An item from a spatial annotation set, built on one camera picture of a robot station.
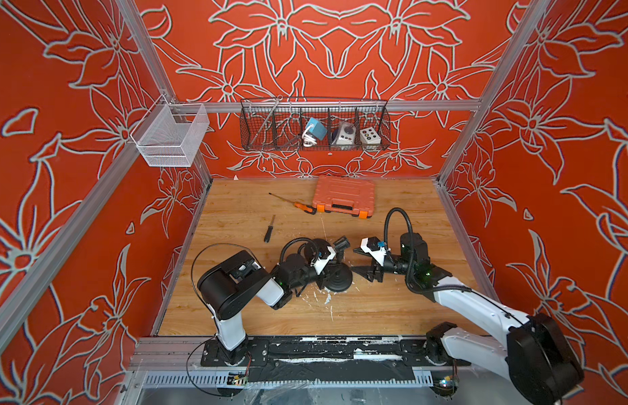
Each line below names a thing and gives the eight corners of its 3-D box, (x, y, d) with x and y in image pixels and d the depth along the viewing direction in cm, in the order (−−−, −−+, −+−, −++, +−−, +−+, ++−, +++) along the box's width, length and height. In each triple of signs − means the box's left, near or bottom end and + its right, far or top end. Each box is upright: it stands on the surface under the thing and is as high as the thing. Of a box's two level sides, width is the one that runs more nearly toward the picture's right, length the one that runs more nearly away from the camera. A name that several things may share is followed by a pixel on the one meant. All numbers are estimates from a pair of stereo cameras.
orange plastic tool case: (310, 210, 108) (310, 204, 105) (317, 179, 120) (317, 173, 117) (372, 219, 105) (374, 213, 102) (373, 185, 117) (374, 179, 114)
